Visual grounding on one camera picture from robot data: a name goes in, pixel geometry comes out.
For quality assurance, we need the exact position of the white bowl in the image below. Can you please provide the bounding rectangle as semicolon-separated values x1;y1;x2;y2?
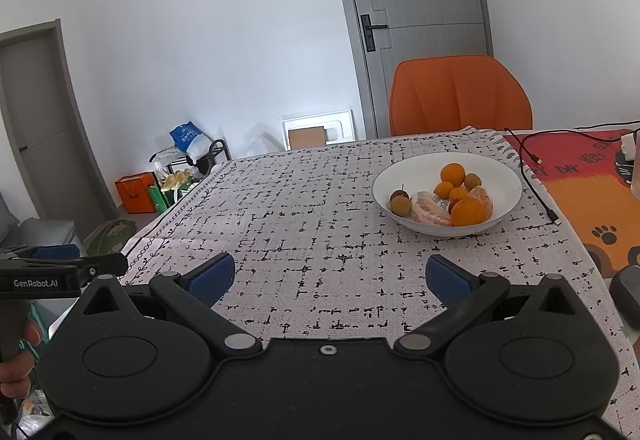
372;151;523;237

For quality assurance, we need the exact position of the black cable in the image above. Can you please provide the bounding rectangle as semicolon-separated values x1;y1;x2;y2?
520;120;640;226
504;127;543;166

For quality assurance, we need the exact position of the large orange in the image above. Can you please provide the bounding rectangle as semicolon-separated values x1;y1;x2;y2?
440;163;466;186
450;197;487;227

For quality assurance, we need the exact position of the orange paw print mat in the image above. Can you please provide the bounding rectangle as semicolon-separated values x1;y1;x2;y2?
502;127;640;278

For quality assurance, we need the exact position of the pale yellow bundle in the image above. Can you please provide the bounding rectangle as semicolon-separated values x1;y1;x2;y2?
162;171;193;191

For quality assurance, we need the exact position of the clear glass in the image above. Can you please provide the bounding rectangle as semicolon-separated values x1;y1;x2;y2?
631;130;640;200

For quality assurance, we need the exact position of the white foam frame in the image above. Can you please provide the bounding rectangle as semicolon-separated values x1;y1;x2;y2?
280;109;356;151

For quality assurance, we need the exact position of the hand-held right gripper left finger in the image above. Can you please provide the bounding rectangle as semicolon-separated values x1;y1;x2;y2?
75;251;263;361

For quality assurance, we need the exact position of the grey sofa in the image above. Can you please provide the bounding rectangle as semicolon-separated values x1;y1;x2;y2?
0;193;78;253

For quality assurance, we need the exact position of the black door handle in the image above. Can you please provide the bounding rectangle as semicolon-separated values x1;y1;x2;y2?
360;14;389;52

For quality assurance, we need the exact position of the black patterned white tablecloth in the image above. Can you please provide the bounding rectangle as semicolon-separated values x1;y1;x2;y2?
120;125;640;436

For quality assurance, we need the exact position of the peeled orange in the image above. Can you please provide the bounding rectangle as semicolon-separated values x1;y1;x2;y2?
410;191;453;227
467;186;494;221

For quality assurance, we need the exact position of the brown grey door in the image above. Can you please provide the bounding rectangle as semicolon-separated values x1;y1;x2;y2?
0;19;121;246

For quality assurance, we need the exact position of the person's left hand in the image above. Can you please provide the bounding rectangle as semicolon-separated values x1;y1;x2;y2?
0;320;43;401

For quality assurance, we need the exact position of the orange box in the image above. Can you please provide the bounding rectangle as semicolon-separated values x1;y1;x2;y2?
115;171;158;214

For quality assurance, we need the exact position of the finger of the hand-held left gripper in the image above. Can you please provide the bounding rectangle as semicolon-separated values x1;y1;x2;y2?
75;251;129;279
0;244;82;262

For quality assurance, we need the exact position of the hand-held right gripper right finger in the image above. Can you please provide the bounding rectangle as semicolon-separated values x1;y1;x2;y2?
394;254;583;361

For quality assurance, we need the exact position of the green patterned bag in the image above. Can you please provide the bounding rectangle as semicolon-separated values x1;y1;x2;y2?
82;219;138;256

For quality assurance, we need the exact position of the black metal rack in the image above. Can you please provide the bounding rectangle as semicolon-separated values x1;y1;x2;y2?
150;139;232;176

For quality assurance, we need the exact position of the orange chair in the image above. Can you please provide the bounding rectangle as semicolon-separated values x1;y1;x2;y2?
389;55;533;137

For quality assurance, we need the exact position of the blue white plastic bag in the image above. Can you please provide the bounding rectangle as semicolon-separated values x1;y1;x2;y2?
169;121;213;160

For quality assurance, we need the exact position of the clear plastic bag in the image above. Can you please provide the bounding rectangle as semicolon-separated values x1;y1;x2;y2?
15;387;53;436

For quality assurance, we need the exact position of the brown cardboard piece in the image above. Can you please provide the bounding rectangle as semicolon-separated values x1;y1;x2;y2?
287;126;327;150

